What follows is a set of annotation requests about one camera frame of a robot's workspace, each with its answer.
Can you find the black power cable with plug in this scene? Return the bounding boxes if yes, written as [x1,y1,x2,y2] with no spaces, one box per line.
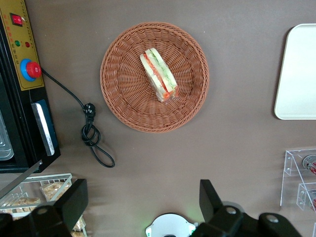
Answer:
[40,66,116,168]

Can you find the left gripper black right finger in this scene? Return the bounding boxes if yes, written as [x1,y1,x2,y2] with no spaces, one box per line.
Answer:
[195,179,250,237]

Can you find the white wire rack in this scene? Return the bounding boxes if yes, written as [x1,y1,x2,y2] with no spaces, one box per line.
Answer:
[0,172,87,237]

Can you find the clear-wrapped rice crisp pack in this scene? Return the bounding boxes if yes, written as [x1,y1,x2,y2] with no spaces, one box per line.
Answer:
[40,181,72,201]
[71,214,86,233]
[0,197,41,219]

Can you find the black machine with yellow panel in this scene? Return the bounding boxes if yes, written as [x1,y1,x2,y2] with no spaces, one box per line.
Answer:
[0,0,61,198]

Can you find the clear acrylic bottle rack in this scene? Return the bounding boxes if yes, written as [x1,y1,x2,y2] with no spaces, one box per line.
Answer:
[280,149,316,212]

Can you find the plastic-wrapped triangle sandwich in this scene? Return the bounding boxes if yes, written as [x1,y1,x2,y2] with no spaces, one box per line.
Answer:
[139,47,180,102]

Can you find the round brown wicker basket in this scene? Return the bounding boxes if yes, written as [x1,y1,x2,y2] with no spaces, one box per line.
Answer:
[100,22,210,134]

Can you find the cream plastic serving tray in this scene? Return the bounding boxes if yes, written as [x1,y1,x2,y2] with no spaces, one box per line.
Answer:
[274,23,316,121]

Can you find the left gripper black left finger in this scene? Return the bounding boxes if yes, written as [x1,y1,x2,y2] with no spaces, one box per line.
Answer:
[27,179,89,237]

